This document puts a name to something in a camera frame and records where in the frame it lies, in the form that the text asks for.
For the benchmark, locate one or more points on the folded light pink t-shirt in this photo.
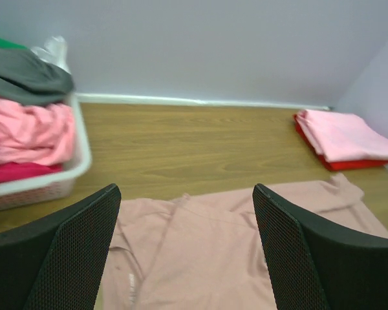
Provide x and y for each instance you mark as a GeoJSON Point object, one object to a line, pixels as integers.
{"type": "Point", "coordinates": [346, 135]}

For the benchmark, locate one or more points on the grey t-shirt in basket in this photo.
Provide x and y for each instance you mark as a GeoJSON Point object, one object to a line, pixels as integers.
{"type": "Point", "coordinates": [28, 80]}

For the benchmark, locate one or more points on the green t-shirt in basket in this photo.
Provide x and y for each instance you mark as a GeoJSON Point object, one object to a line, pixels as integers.
{"type": "Point", "coordinates": [8, 44]}

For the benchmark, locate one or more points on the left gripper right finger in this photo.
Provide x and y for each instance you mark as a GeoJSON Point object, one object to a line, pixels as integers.
{"type": "Point", "coordinates": [314, 263]}

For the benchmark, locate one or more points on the dusty pink printed t-shirt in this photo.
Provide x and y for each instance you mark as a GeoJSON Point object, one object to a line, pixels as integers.
{"type": "Point", "coordinates": [205, 252]}

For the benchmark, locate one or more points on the pink t-shirt in basket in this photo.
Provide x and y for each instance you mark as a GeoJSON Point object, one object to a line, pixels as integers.
{"type": "Point", "coordinates": [33, 134]}

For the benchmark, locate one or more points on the magenta t-shirt in basket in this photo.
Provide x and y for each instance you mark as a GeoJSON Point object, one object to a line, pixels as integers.
{"type": "Point", "coordinates": [19, 171]}

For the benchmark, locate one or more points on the white laundry basket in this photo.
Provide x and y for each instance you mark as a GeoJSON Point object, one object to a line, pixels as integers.
{"type": "Point", "coordinates": [52, 186]}

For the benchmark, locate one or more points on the folded red t-shirt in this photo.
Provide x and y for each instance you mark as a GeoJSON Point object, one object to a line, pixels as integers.
{"type": "Point", "coordinates": [349, 165]}

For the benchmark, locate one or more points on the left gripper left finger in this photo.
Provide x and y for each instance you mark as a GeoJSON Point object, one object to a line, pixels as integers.
{"type": "Point", "coordinates": [57, 261]}

